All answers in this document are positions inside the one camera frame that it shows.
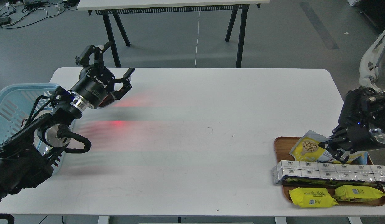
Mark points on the yellow white nut snack pouch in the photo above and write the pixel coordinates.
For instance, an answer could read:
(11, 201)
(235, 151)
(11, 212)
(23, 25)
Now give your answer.
(307, 149)

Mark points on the light blue plastic basket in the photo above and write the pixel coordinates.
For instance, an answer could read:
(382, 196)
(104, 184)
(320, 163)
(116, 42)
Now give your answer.
(16, 102)

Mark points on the silver multipack box row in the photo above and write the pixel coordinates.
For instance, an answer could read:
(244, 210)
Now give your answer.
(313, 174)

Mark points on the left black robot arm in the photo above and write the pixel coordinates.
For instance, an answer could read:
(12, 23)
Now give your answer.
(35, 121)

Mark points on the yellow snack pack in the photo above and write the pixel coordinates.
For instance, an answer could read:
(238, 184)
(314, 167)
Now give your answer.
(353, 193)
(312, 197)

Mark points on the black barcode scanner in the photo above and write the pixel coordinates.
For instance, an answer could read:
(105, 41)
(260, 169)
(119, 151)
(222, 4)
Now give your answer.
(109, 99)

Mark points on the yellow snack pack right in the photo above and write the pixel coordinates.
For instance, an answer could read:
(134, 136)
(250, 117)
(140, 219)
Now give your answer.
(353, 193)

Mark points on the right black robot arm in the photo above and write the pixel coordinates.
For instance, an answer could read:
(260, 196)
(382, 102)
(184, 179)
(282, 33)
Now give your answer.
(367, 106)

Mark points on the background white table black legs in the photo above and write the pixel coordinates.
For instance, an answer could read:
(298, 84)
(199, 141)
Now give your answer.
(105, 8)

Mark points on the blue yellow snack bag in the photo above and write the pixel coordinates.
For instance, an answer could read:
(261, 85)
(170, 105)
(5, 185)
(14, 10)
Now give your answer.
(360, 158)

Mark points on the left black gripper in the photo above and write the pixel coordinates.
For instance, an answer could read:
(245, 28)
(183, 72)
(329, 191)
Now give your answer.
(95, 80)

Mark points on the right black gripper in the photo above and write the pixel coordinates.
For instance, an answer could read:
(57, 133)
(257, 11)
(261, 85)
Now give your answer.
(347, 140)

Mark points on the yellow snack pack left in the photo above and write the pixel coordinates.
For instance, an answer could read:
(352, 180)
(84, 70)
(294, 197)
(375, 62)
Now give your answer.
(312, 197)

